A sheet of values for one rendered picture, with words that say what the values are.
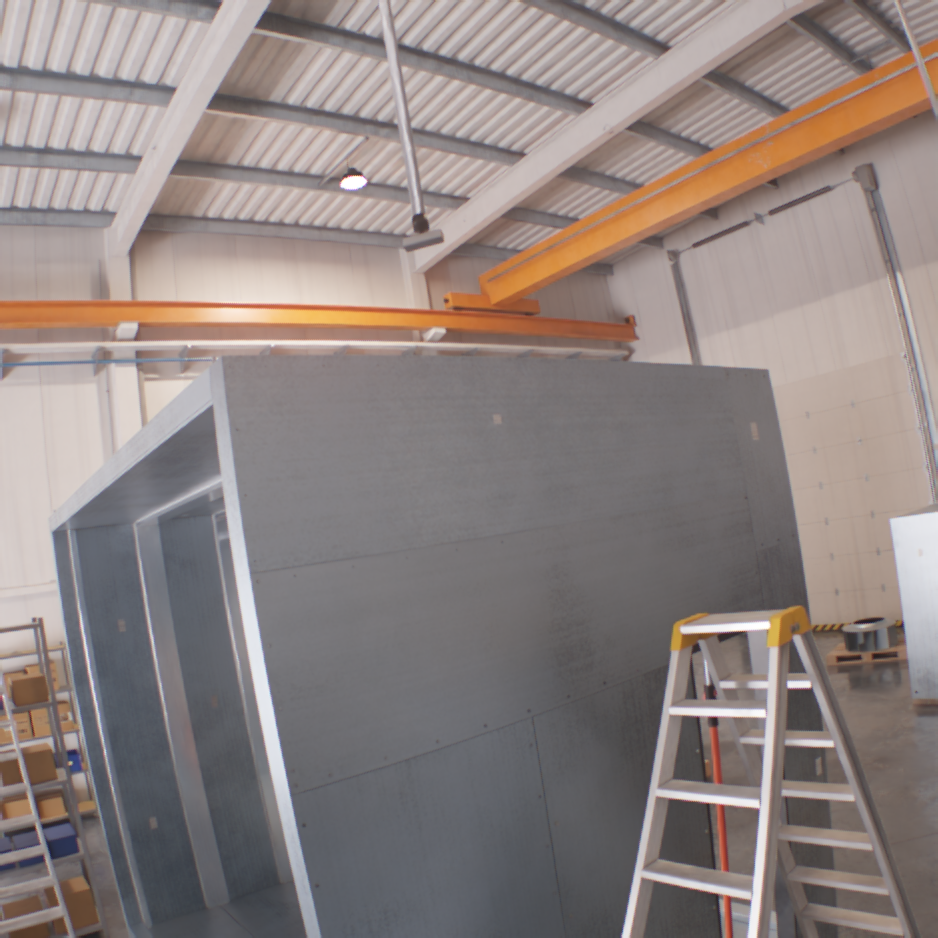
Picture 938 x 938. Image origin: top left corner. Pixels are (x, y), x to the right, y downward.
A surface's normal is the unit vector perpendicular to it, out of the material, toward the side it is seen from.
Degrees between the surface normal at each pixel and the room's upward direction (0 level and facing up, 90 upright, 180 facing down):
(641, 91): 90
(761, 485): 90
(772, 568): 90
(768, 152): 90
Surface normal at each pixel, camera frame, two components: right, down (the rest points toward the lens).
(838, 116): -0.79, 0.08
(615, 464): 0.59, -0.15
